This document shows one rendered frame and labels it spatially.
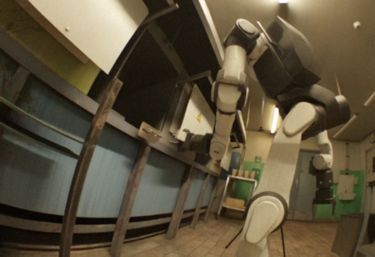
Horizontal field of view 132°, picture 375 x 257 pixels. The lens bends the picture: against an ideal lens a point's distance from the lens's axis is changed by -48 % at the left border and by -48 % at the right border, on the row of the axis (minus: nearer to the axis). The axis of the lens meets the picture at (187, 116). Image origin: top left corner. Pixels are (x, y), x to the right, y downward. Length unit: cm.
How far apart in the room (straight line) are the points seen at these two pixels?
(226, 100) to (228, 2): 159
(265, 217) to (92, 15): 84
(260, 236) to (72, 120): 81
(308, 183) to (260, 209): 471
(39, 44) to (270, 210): 91
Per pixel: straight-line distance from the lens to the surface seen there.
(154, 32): 102
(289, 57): 66
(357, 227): 219
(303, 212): 521
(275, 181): 57
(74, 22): 60
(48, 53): 67
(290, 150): 57
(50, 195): 81
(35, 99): 71
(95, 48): 61
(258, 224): 52
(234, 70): 58
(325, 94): 68
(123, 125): 84
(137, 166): 100
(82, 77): 71
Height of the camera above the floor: 69
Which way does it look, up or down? 20 degrees up
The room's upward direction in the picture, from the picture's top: 16 degrees clockwise
